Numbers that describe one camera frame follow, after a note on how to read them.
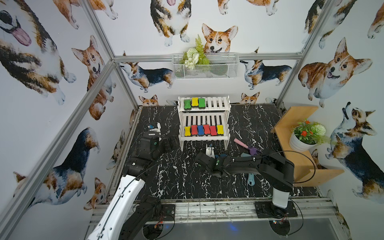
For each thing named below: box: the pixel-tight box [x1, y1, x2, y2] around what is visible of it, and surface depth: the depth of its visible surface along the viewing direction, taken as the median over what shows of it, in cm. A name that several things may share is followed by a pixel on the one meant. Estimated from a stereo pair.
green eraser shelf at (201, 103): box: [198, 98, 206, 110], surface depth 85 cm
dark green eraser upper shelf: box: [183, 99, 192, 110], surface depth 83 cm
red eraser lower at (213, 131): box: [209, 125, 218, 136], surface depth 90 cm
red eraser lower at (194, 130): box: [190, 125, 198, 137], surface depth 90 cm
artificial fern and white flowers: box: [179, 34, 210, 70], surface depth 82 cm
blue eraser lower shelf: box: [197, 125, 205, 137], surface depth 92 cm
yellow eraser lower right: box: [216, 124, 224, 135], surface depth 92 cm
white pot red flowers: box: [289, 118, 331, 152], surface depth 80 cm
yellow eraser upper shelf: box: [191, 97, 199, 107], surface depth 85 cm
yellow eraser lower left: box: [184, 126, 191, 137], surface depth 90 cm
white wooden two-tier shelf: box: [177, 95, 231, 152], surface depth 90 cm
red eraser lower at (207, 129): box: [203, 124, 211, 135], surface depth 90 cm
